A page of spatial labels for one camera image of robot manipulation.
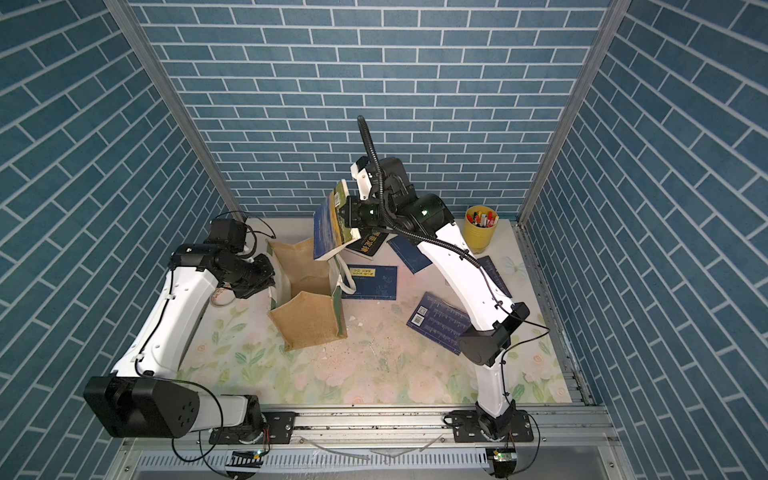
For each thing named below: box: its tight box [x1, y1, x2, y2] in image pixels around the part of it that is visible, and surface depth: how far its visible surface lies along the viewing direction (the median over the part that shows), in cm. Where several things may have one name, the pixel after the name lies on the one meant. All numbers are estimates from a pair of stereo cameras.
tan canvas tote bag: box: [265, 238, 356, 352], surface depth 87 cm
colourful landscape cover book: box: [313, 179, 362, 260], surface depth 71 cm
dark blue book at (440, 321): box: [406, 291, 471, 356], surface depth 93 cm
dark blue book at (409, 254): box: [386, 236, 433, 275], surface depth 110 cm
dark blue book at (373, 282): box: [341, 264, 398, 301], surface depth 103 cm
